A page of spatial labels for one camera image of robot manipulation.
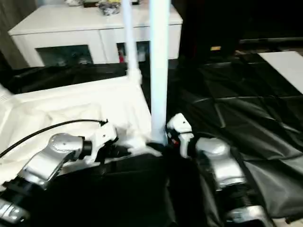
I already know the white plastic table top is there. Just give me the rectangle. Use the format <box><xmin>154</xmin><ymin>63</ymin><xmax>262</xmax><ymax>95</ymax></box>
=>
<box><xmin>0</xmin><ymin>70</ymin><xmax>164</xmax><ymax>171</ymax></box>

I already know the white plastic table leg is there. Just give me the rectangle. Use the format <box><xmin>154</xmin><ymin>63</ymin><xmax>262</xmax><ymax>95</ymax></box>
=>
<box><xmin>148</xmin><ymin>0</ymin><xmax>171</xmax><ymax>145</ymax></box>
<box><xmin>0</xmin><ymin>84</ymin><xmax>13</xmax><ymax>103</ymax></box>
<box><xmin>121</xmin><ymin>0</ymin><xmax>143</xmax><ymax>84</ymax></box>

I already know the black work mat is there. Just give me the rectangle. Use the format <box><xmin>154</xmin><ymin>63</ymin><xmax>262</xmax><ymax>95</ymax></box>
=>
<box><xmin>0</xmin><ymin>53</ymin><xmax>303</xmax><ymax>227</ymax></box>

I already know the white cabinet with glass doors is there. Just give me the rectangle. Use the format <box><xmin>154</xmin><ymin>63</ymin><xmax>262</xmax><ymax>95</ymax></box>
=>
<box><xmin>8</xmin><ymin>4</ymin><xmax>184</xmax><ymax>69</ymax></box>

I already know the white flat board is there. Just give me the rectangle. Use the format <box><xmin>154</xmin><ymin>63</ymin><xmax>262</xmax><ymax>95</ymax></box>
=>
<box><xmin>257</xmin><ymin>51</ymin><xmax>303</xmax><ymax>95</ymax></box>

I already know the black tangled bundle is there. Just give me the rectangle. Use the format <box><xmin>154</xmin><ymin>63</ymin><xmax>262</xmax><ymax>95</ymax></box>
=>
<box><xmin>98</xmin><ymin>1</ymin><xmax>119</xmax><ymax>17</ymax></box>

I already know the grey curtain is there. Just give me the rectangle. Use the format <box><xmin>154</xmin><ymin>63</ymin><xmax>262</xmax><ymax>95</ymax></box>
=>
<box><xmin>0</xmin><ymin>0</ymin><xmax>36</xmax><ymax>70</ymax></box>

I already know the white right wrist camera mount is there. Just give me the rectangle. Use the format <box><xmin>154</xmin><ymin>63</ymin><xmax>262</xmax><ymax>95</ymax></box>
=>
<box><xmin>165</xmin><ymin>113</ymin><xmax>195</xmax><ymax>158</ymax></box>

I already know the black left wrist camera cable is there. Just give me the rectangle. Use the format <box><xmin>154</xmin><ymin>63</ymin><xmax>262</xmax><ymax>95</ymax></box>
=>
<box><xmin>0</xmin><ymin>119</ymin><xmax>109</xmax><ymax>157</ymax></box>

